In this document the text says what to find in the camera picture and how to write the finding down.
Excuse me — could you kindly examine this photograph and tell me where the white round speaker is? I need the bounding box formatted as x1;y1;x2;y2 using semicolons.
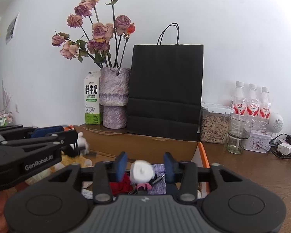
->
267;113;284;134

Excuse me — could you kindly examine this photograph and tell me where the clear container of seeds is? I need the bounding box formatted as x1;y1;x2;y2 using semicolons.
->
199;103;234;144

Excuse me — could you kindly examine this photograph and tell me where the dried pale plant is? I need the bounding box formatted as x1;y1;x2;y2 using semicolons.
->
1;80;13;113

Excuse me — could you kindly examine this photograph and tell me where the white green milk carton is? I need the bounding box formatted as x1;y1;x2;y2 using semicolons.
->
84;71;103;125

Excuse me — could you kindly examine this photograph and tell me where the black audio plug cable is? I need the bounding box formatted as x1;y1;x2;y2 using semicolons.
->
128;173;166;195

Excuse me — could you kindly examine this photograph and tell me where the purple textured vase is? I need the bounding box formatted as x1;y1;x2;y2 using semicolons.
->
99;67;131;129

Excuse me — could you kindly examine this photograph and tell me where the lilac knit pouch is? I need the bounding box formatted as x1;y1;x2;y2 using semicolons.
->
126;164;167;195

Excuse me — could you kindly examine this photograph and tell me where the red cloth flower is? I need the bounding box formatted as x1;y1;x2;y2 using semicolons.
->
110;172;133;196

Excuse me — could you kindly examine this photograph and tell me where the wall poster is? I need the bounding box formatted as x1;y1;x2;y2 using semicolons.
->
5;12;20;44

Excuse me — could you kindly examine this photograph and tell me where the pink fuzzy hair tie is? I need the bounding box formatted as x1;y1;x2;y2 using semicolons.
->
136;177;152;190

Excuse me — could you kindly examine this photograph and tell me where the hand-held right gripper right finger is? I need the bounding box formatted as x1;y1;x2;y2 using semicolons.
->
163;152;244;202

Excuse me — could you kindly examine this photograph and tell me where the yellow patterned cloth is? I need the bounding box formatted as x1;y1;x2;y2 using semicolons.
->
27;154;94;183

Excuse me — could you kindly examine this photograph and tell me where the clear desk organizer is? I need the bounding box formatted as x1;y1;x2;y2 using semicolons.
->
0;112;14;128

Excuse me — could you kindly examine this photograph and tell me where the white floral tin box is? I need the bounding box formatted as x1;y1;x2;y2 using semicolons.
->
244;129;271;153

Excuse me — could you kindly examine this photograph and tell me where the small white fluffy toy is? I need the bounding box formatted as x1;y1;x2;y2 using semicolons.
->
130;160;156;183

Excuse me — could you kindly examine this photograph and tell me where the clear glass cup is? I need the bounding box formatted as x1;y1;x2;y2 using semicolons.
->
227;115;255;154

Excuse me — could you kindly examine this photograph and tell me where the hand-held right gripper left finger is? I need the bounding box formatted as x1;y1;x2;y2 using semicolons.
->
47;152;128;203

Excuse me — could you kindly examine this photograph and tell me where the cardboard box with orange edge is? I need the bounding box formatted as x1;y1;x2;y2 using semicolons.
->
73;125;210;193

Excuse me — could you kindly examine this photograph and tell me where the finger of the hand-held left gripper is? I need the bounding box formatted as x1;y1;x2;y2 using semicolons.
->
5;130;78;151
0;125;64;139

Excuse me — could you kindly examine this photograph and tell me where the black paper bag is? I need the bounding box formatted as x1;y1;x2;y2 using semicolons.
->
126;23;204;141

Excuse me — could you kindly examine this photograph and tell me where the white charger plug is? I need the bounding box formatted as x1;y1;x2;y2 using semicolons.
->
278;143;291;156

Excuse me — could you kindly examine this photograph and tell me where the dried pink rose bouquet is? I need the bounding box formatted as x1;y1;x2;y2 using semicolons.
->
51;0;136;70

